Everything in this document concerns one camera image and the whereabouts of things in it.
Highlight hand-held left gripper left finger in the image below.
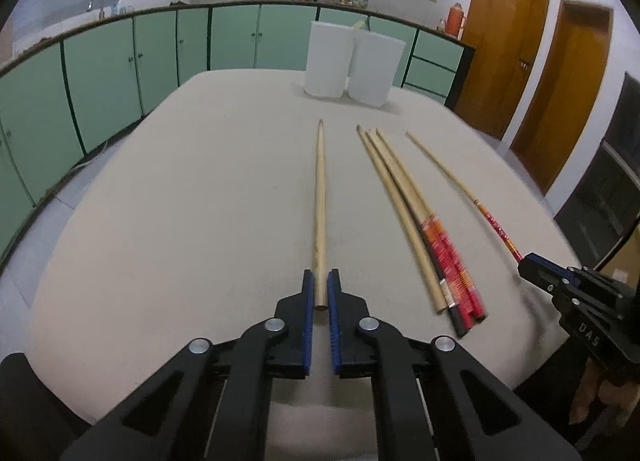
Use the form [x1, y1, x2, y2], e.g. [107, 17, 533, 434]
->
[59, 269, 316, 461]

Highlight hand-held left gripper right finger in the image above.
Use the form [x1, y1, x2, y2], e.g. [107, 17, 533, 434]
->
[327, 269, 583, 461]

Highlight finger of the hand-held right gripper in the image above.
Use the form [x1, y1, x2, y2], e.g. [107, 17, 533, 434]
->
[530, 252, 583, 287]
[517, 259, 568, 298]

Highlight plain wooden chopstick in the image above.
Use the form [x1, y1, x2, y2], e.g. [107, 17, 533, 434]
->
[356, 125, 447, 314]
[313, 119, 330, 312]

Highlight thin red patterned chopstick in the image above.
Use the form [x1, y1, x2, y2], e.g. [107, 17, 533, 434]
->
[406, 131, 523, 262]

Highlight white utensil holder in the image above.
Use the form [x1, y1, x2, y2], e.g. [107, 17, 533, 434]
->
[305, 21, 353, 99]
[347, 31, 407, 108]

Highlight person's right hand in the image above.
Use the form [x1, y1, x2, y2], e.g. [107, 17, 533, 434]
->
[570, 358, 638, 427]

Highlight black cabinet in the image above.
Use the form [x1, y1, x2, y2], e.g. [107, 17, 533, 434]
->
[552, 72, 640, 282]

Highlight wooden door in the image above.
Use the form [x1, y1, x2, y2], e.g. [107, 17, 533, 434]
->
[452, 0, 551, 139]
[510, 0, 613, 194]

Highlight green drawer stack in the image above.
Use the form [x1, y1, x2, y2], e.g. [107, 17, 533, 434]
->
[402, 28, 466, 104]

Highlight red thermos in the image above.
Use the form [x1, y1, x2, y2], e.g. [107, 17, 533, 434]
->
[446, 3, 465, 36]

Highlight green base cabinets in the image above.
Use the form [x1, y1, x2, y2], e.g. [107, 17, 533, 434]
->
[0, 1, 476, 262]

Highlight white floor cable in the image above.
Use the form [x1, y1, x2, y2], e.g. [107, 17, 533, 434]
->
[70, 138, 111, 172]

